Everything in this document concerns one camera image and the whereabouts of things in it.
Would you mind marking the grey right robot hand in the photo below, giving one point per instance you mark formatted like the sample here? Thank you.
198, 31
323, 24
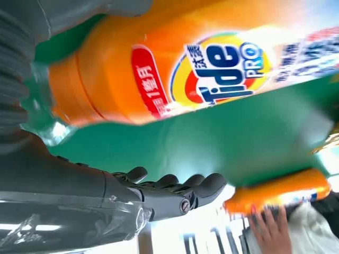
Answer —
53, 196

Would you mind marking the person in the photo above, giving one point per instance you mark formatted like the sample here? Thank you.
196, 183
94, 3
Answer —
312, 231

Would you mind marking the ribbed grey right arm sleeve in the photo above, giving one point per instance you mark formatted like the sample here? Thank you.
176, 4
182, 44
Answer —
14, 70

